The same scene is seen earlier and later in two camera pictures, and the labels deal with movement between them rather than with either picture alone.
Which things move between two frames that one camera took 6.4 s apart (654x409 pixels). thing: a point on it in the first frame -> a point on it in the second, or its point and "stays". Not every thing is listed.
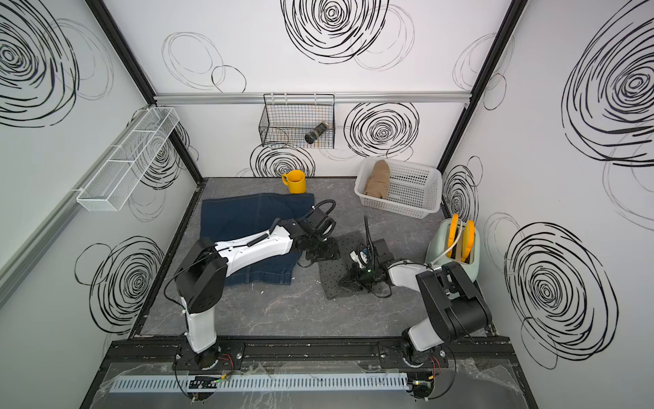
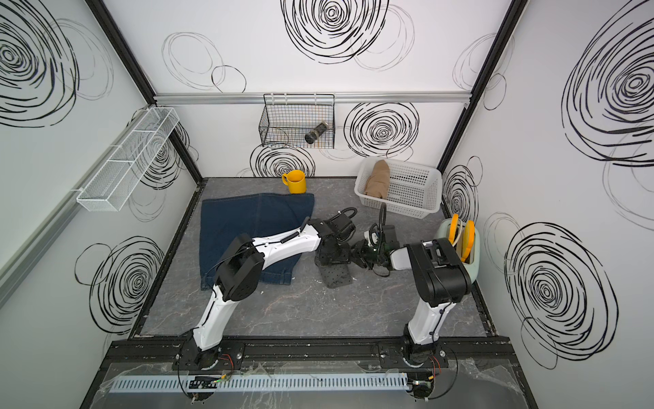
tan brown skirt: [379, 183] stays
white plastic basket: [406, 188] stays
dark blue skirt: [232, 217] stays
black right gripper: [354, 277] -> [359, 254]
